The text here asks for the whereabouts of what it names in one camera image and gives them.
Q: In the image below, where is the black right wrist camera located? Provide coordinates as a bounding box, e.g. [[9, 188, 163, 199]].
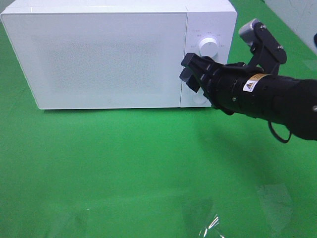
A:
[[238, 18, 287, 75]]

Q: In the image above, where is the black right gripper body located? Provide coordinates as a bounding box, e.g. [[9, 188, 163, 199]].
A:
[[195, 59, 251, 116]]

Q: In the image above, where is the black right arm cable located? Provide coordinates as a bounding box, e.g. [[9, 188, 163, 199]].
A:
[[267, 121, 292, 144]]

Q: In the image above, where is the white microwave door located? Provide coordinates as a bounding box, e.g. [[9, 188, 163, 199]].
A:
[[1, 13, 187, 110]]

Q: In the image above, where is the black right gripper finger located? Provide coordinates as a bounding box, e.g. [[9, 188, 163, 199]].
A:
[[181, 53, 218, 72], [179, 68, 205, 93]]

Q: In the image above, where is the clear tape patch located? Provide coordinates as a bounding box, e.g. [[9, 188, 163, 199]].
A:
[[257, 183, 293, 234], [175, 195, 237, 238]]

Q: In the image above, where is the upper white microwave knob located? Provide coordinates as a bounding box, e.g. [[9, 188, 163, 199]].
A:
[[199, 36, 218, 58]]

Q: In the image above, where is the white microwave oven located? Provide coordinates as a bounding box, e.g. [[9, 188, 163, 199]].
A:
[[0, 0, 237, 108]]

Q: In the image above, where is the clear tape patch right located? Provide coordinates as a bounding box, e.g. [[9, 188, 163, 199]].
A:
[[257, 183, 293, 234]]

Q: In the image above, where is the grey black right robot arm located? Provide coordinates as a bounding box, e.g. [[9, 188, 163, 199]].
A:
[[180, 53, 317, 143]]

